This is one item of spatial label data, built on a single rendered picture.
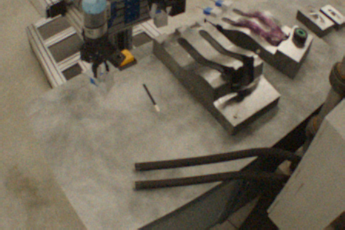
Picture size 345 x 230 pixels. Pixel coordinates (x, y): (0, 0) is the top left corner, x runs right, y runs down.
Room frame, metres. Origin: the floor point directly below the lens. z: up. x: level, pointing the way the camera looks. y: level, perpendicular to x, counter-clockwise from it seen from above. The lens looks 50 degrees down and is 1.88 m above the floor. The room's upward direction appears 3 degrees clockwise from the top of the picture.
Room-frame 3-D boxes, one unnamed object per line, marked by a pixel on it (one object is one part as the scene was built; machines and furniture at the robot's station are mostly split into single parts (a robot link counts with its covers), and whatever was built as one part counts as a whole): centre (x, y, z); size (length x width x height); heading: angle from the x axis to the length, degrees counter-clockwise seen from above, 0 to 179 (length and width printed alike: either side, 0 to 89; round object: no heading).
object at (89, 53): (0.89, 0.26, 1.09); 0.09 x 0.08 x 0.12; 65
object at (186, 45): (1.07, -0.16, 0.92); 0.35 x 0.16 x 0.09; 37
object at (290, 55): (1.33, -0.40, 0.86); 0.50 x 0.26 x 0.11; 55
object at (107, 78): (0.89, 0.27, 0.93); 0.13 x 0.05 x 0.05; 65
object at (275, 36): (1.33, -0.39, 0.90); 0.26 x 0.18 x 0.08; 55
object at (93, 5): (0.89, 0.26, 1.25); 0.09 x 0.08 x 0.11; 36
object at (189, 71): (1.05, -0.16, 0.87); 0.50 x 0.26 x 0.14; 37
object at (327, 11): (1.65, -0.97, 0.83); 0.17 x 0.13 x 0.06; 37
